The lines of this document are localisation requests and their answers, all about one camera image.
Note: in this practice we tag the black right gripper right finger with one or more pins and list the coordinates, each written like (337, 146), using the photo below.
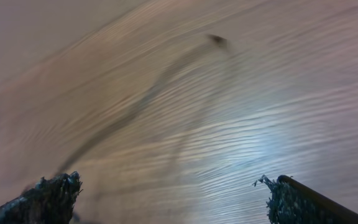
(294, 203)

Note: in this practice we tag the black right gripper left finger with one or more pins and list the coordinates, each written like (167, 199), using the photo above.
(48, 202)

